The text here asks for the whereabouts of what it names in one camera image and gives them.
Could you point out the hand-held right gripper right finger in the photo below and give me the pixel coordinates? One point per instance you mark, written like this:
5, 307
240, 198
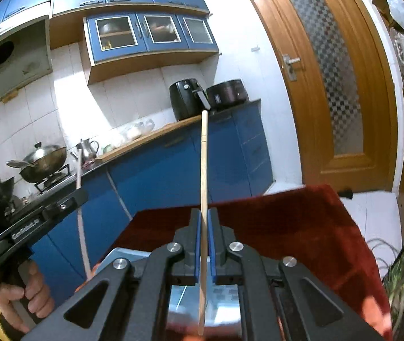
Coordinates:
211, 255

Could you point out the black pot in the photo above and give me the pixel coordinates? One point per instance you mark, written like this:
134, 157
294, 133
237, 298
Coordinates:
228, 94

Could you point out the wooden counter board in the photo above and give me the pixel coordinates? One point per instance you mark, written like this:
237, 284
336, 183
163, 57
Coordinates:
145, 140

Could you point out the wooden chopstick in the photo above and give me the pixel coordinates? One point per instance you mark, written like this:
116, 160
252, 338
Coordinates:
204, 170
83, 241

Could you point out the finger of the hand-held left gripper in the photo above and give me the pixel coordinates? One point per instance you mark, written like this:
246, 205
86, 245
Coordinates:
67, 202

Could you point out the blue glass-door wall cabinet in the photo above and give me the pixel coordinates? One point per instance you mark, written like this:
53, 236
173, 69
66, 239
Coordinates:
152, 32

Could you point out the black gas stove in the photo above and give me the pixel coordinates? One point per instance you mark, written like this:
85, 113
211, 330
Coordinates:
54, 181

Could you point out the steel wok with lid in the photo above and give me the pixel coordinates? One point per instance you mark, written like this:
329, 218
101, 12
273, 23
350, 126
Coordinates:
44, 160

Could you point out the steel kettle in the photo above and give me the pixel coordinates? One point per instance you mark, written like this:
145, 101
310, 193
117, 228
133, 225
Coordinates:
86, 148

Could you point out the wooden door with frosted glass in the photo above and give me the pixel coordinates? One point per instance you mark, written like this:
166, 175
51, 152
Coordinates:
315, 131

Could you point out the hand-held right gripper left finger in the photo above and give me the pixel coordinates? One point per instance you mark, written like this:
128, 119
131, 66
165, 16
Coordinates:
197, 252

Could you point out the clear food bags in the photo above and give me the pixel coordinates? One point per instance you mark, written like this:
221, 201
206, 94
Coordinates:
136, 129

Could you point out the grey range hood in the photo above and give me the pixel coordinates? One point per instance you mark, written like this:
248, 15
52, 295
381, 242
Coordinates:
13, 64

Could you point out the blue base cabinet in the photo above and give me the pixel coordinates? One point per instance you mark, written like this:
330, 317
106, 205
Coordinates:
152, 174

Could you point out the light blue utensil holder box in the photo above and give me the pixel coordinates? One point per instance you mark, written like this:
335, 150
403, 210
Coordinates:
134, 254

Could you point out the person's left hand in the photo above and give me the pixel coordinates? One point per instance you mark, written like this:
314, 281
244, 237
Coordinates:
40, 298

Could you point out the red floral blanket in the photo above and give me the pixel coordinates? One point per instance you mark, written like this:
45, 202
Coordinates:
294, 220

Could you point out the black air fryer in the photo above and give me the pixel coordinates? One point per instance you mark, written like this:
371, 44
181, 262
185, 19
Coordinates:
186, 99

